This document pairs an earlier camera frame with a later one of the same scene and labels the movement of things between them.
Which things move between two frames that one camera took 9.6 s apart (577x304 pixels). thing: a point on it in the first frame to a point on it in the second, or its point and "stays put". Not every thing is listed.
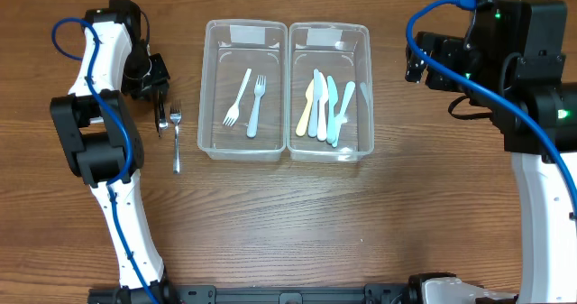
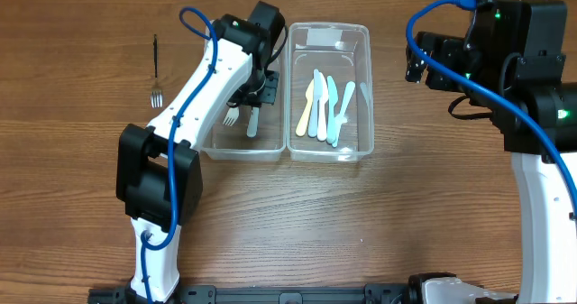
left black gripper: (159, 93) to (251, 96)
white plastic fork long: (233, 112) stays put
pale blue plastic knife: (313, 112) stays put
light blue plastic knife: (341, 119) stays put
